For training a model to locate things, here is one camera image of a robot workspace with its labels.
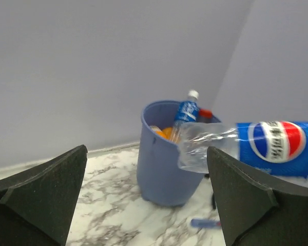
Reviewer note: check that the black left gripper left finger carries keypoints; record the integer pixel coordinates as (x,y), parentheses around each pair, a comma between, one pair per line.
(37,205)

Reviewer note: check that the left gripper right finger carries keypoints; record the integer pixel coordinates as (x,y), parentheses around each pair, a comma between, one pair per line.
(254,207)

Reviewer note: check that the Pepsi bottle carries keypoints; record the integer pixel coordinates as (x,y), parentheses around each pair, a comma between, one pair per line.
(279,148)

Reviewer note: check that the red cap tea bottle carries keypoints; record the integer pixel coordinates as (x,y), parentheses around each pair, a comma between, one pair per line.
(204,116)

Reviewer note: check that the small orange juice bottle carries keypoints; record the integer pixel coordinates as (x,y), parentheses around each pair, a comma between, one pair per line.
(167,131)

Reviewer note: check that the blue label water bottle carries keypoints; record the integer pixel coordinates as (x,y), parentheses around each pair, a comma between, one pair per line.
(188,111)

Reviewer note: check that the orange bottle front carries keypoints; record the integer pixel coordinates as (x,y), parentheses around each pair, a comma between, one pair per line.
(158,131)

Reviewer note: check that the blue plastic bin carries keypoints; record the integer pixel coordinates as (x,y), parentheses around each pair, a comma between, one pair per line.
(158,176)

